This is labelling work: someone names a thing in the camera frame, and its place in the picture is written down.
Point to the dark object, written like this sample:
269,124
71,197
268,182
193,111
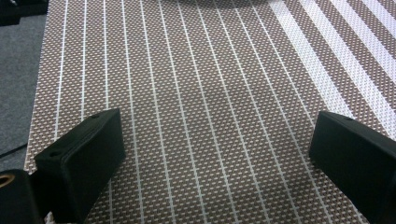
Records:
18,7

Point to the brown striped woven placemat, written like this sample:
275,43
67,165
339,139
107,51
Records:
211,93

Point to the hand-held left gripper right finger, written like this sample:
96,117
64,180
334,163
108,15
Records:
358,158

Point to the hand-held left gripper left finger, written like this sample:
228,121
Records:
84,161

